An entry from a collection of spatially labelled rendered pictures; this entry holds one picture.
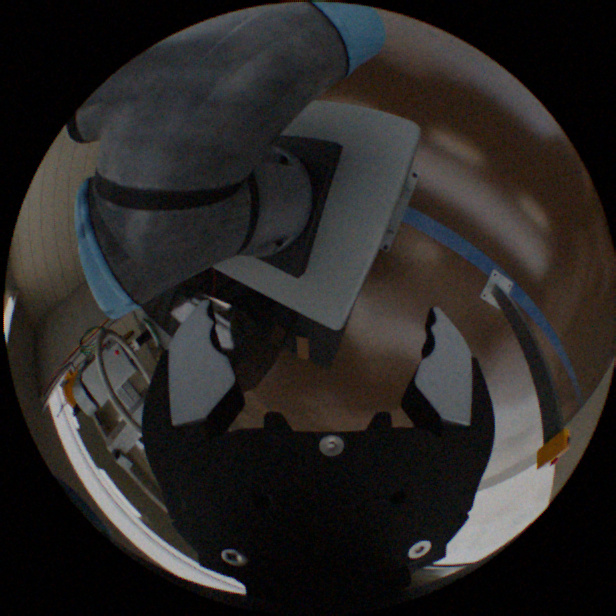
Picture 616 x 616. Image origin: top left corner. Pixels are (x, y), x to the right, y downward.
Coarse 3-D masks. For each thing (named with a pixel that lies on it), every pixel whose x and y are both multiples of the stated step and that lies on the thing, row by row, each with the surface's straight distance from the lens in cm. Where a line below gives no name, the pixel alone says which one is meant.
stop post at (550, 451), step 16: (496, 272) 134; (496, 288) 133; (496, 304) 144; (512, 304) 115; (512, 320) 110; (528, 336) 98; (528, 352) 95; (544, 368) 87; (544, 384) 85; (544, 400) 83; (544, 416) 81; (560, 416) 81; (544, 432) 80; (560, 432) 75; (544, 448) 76; (560, 448) 74; (544, 464) 76
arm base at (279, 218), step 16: (272, 160) 29; (288, 160) 29; (256, 176) 24; (272, 176) 25; (288, 176) 26; (304, 176) 28; (256, 192) 23; (272, 192) 25; (288, 192) 26; (304, 192) 27; (256, 208) 23; (272, 208) 25; (288, 208) 26; (304, 208) 28; (256, 224) 24; (272, 224) 25; (288, 224) 27; (304, 224) 29; (256, 240) 26; (272, 240) 27; (288, 240) 29; (256, 256) 32
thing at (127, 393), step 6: (126, 384) 208; (132, 384) 225; (120, 390) 209; (126, 390) 209; (132, 390) 209; (120, 396) 210; (126, 396) 210; (132, 396) 210; (138, 396) 210; (126, 402) 211; (132, 402) 210; (138, 402) 210; (132, 408) 211; (138, 414) 207; (138, 420) 208
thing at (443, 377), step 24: (432, 312) 12; (432, 336) 10; (456, 336) 11; (432, 360) 9; (456, 360) 9; (408, 384) 9; (432, 384) 8; (456, 384) 8; (408, 408) 8; (432, 408) 7; (456, 408) 8
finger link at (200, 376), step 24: (192, 312) 11; (192, 336) 9; (216, 336) 10; (192, 360) 8; (216, 360) 8; (192, 384) 7; (216, 384) 7; (192, 408) 7; (216, 408) 7; (240, 408) 8
